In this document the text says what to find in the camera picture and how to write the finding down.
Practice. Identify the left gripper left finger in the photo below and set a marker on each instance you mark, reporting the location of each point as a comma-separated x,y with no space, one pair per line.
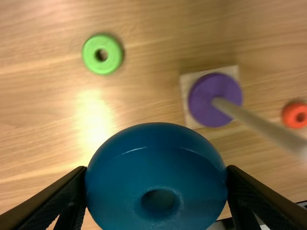
55,198

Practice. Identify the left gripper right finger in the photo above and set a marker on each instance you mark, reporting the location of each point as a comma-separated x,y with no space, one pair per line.
251,198

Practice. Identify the wooden peg base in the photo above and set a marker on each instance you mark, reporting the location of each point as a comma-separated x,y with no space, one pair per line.
263,128

